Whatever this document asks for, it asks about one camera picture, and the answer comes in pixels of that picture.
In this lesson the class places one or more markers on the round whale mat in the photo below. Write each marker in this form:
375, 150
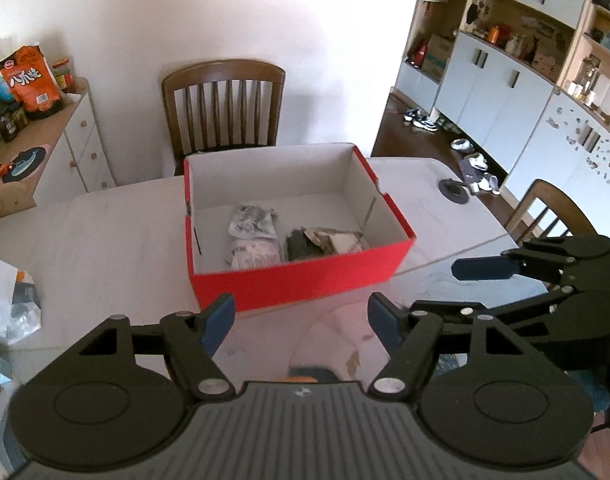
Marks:
27, 162

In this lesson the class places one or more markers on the black white sneaker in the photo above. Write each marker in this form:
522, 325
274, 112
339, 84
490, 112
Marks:
426, 124
414, 116

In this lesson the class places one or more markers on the white slipper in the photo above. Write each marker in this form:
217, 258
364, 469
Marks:
479, 161
489, 184
461, 145

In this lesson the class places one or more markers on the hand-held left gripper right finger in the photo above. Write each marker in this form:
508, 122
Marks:
382, 320

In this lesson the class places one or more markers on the white wooden sideboard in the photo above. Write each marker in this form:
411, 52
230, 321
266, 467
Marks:
80, 150

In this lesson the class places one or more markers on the jar with red lid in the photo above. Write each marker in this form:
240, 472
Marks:
62, 76

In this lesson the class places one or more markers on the silver foil snack packet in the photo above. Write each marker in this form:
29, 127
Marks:
340, 240

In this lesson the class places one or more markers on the white wall cabinet unit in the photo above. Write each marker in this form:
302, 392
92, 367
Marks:
490, 100

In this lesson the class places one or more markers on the red cardboard box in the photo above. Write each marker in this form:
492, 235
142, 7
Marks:
295, 285

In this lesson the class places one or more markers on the grey phone stand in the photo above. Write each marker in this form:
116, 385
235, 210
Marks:
469, 176

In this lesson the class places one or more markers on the clear plastic tissue pack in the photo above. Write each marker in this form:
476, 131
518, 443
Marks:
0, 290

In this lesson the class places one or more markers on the person's right hand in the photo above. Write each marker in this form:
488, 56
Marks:
590, 390

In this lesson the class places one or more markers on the orange bottle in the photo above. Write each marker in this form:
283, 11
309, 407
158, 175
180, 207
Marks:
494, 34

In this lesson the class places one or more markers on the brown wooden chair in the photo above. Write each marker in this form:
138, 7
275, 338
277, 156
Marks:
535, 210
220, 110

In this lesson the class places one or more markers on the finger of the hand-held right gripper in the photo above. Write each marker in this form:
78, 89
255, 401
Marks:
480, 269
525, 310

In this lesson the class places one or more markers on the dark jar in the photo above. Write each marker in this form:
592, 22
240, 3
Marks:
10, 126

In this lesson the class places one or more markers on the red bag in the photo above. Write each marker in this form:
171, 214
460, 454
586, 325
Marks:
419, 54

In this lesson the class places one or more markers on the orange snack bag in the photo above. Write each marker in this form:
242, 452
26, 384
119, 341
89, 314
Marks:
32, 85

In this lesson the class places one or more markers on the white marbled desktop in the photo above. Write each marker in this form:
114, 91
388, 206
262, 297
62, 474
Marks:
110, 240

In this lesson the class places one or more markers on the clear printed plastic wrapper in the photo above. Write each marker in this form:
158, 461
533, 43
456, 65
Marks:
252, 221

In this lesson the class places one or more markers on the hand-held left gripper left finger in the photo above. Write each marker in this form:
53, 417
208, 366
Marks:
219, 322

